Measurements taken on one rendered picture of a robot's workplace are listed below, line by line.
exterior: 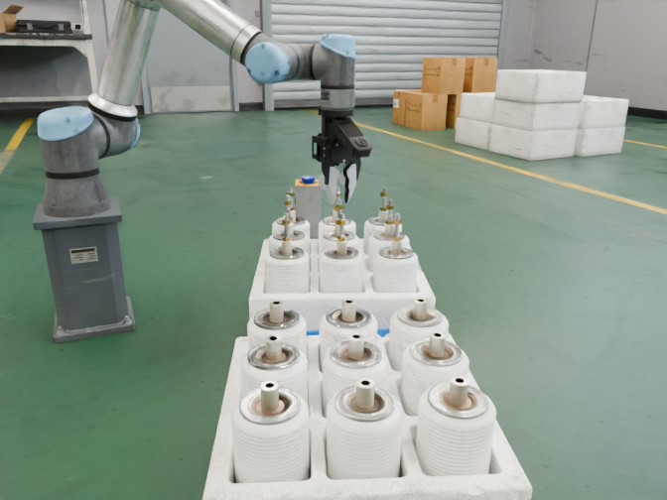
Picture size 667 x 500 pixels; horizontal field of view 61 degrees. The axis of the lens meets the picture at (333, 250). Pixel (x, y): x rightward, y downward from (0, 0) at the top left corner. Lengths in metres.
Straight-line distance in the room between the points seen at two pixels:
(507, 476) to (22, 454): 0.81
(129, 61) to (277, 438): 1.01
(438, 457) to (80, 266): 0.98
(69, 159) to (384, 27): 5.91
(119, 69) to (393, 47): 5.80
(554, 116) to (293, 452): 3.43
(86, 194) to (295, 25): 5.36
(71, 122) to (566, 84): 3.16
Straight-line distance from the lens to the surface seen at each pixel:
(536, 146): 3.86
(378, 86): 7.01
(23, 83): 6.32
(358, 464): 0.73
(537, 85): 3.80
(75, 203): 1.41
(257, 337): 0.90
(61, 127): 1.39
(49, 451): 1.16
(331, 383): 0.82
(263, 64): 1.13
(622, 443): 1.20
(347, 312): 0.92
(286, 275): 1.18
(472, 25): 7.67
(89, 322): 1.50
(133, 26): 1.44
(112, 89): 1.48
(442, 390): 0.76
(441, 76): 5.07
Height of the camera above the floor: 0.67
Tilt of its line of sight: 20 degrees down
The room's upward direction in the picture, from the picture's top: 1 degrees clockwise
